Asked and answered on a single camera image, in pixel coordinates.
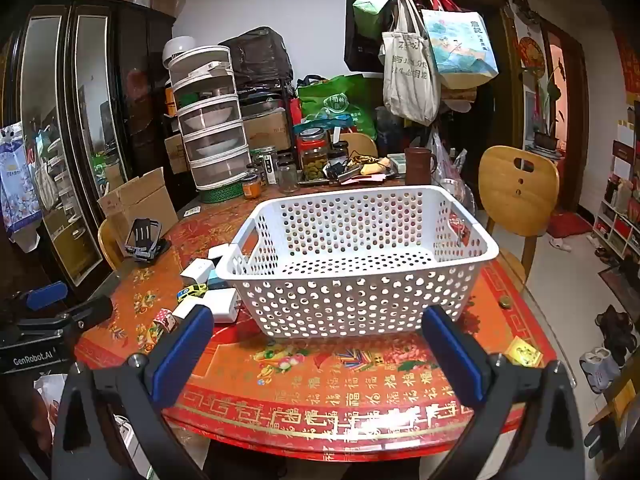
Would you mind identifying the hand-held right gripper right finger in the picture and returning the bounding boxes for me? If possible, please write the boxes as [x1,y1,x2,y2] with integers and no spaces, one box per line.
[422,305,586,480]

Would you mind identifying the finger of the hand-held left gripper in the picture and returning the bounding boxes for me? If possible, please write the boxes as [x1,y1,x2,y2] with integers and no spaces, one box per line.
[55,296,114,333]
[0,281,69,318]

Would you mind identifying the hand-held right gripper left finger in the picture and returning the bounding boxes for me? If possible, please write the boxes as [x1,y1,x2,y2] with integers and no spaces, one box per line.
[51,305,216,480]

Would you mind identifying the large white charger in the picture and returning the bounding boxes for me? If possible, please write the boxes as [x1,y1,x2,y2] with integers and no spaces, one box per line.
[202,287,240,323]

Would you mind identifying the white cube charger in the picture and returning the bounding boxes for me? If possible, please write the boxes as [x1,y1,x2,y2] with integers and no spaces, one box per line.
[180,258,217,286]

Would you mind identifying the white perforated plastic basket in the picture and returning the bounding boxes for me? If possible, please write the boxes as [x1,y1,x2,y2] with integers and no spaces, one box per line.
[215,185,501,339]

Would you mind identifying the yellow card packet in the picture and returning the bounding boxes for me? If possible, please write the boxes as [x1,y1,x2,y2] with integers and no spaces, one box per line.
[504,337,543,368]

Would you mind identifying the black phone stand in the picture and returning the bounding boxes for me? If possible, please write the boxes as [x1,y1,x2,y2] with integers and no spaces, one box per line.
[124,218,171,263]

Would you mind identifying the blue printed bag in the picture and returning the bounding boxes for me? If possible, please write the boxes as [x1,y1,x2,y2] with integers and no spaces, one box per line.
[0,122,43,233]

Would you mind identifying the open cardboard box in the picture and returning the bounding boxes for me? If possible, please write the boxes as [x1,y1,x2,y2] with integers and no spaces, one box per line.
[97,167,179,241]

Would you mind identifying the grey sandals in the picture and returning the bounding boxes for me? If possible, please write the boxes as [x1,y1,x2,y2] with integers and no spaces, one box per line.
[579,346,621,395]

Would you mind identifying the dark shoes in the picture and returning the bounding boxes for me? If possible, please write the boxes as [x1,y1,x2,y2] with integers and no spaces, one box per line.
[595,305,638,366]

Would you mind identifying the green plastic basket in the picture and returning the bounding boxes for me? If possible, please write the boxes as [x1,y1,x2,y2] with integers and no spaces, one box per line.
[199,180,246,204]

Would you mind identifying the red floor mat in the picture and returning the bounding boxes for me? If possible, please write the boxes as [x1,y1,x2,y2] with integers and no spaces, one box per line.
[546,212,593,238]

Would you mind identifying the wooden chair with holes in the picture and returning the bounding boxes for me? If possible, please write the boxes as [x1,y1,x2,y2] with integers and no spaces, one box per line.
[477,145,561,291]

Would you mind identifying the clear plastic bag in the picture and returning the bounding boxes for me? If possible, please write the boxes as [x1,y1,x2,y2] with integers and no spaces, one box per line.
[430,127,476,211]

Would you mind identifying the brown mug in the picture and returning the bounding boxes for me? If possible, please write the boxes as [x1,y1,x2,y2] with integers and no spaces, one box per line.
[404,147,437,186]

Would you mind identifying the empty glass jar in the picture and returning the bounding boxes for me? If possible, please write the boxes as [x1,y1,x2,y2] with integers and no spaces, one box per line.
[276,157,299,195]

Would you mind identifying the yellow pouch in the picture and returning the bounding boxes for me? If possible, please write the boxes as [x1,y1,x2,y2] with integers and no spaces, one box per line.
[357,157,396,176]

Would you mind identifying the metal tray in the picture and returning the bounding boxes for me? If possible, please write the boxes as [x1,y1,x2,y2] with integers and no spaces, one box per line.
[298,157,406,186]

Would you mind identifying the white cubby shelf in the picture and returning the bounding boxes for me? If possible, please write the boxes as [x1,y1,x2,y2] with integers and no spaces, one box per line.
[592,170,640,261]

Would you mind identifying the glass jar with lid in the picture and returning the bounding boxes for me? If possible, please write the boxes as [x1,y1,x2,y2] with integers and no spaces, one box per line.
[252,146,278,186]

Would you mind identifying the white stacked food cover tower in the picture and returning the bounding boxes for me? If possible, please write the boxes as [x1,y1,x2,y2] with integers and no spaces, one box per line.
[162,36,251,193]

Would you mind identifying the dark mirrored wardrobe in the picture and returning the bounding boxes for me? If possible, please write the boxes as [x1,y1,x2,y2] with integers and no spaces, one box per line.
[0,0,178,286]

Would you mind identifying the potted plant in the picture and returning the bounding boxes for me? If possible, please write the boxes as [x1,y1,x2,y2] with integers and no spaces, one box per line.
[532,60,563,153]

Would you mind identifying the glass pickle jar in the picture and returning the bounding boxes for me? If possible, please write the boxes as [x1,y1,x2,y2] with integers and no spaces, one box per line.
[298,128,331,181]

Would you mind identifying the brown cardboard box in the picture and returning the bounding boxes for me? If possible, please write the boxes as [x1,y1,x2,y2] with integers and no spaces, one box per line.
[242,108,293,153]

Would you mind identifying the green shopping bag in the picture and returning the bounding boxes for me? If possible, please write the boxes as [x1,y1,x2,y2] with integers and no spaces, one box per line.
[297,74,381,141]

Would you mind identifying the beige tote bag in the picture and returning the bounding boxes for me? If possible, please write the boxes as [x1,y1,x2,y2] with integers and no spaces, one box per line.
[381,0,442,127]

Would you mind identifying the colourful printed tote bag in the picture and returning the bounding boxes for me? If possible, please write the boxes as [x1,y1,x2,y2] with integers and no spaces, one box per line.
[420,7,500,91]

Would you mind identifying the black hanging bag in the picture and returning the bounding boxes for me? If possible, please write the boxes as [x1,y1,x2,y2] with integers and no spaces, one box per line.
[344,0,386,73]

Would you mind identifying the green gift bag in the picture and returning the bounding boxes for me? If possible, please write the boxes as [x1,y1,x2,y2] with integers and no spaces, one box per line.
[352,0,398,41]

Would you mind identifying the red round wall ornament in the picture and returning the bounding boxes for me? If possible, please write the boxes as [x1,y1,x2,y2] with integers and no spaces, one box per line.
[517,35,546,73]

